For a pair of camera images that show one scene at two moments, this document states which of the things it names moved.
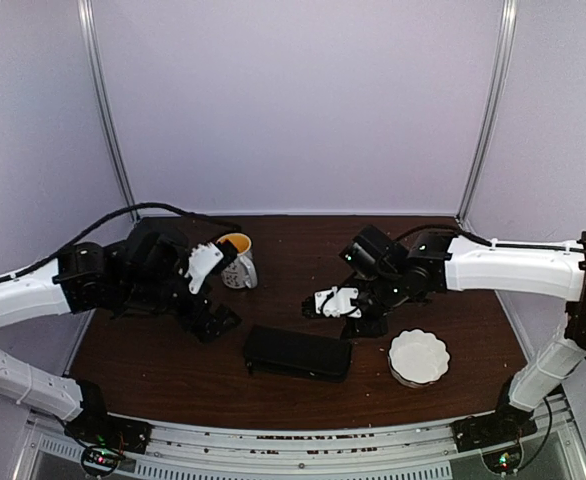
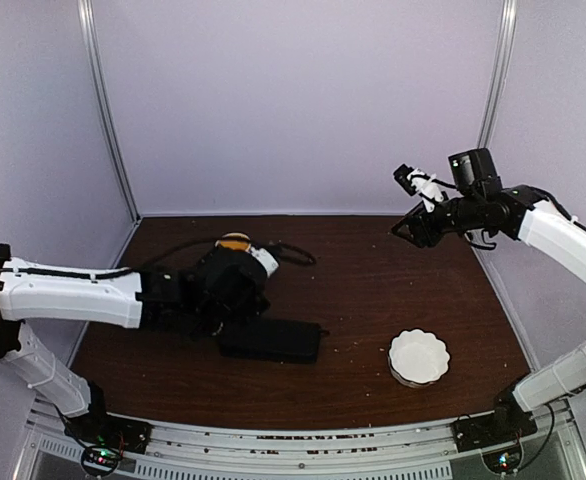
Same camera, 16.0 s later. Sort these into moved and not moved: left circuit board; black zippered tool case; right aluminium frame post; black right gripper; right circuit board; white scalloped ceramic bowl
Moved: black zippered tool case; black right gripper
Not moved: white scalloped ceramic bowl; right circuit board; right aluminium frame post; left circuit board
